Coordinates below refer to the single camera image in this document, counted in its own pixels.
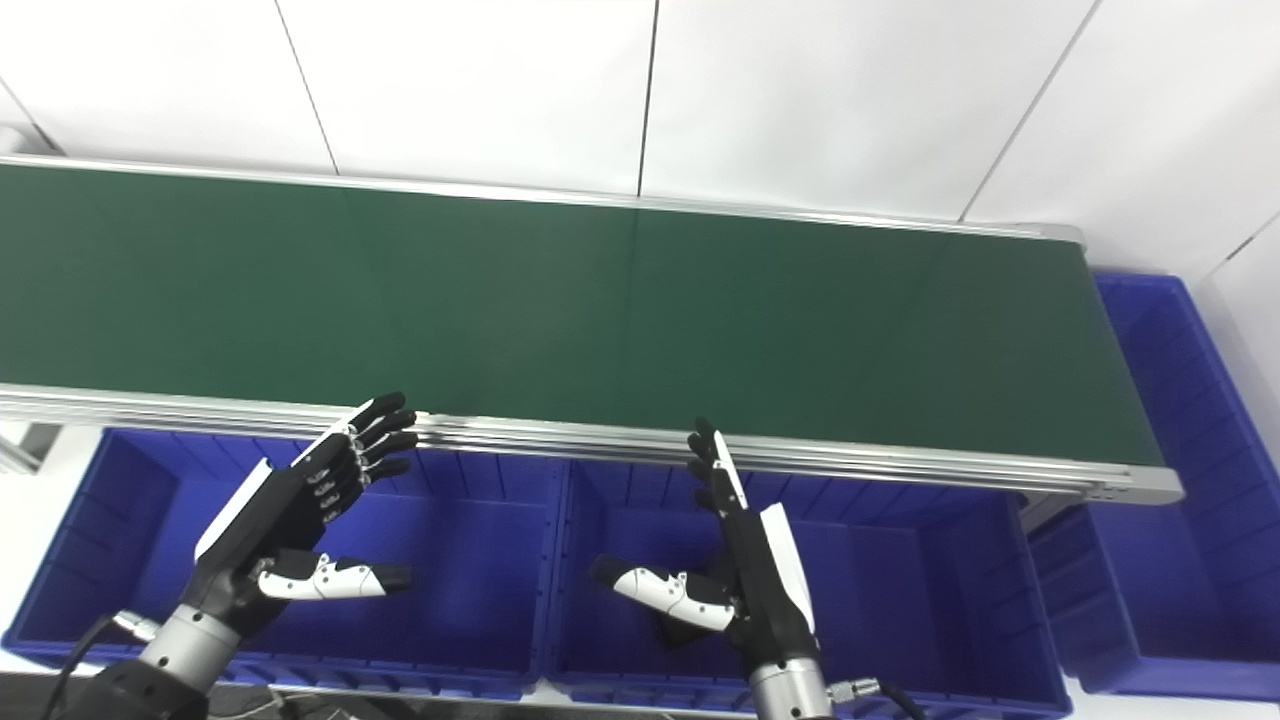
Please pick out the blue plastic bin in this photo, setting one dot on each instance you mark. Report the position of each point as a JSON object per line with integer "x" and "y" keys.
{"x": 920, "y": 590}
{"x": 1170, "y": 570}
{"x": 470, "y": 590}

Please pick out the aluminium conveyor support leg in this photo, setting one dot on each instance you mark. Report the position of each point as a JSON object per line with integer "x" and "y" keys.
{"x": 20, "y": 445}

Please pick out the green conveyor belt aluminium frame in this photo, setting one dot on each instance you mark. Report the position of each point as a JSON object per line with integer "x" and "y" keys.
{"x": 600, "y": 310}

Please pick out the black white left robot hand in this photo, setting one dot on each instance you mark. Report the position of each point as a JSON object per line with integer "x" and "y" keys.
{"x": 270, "y": 530}

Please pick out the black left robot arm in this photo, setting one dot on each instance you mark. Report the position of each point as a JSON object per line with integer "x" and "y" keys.
{"x": 170, "y": 660}

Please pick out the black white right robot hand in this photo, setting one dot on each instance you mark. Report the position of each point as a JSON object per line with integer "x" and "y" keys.
{"x": 765, "y": 590}

